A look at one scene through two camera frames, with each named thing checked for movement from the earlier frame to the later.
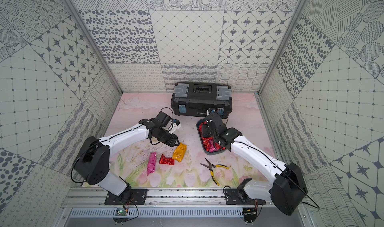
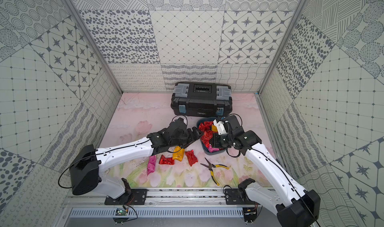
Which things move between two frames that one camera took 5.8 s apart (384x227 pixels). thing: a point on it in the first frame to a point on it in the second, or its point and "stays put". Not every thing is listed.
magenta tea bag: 151,162 stays put
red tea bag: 163,160 stays put
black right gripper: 205,130 to 215,143
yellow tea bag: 179,152 stays put
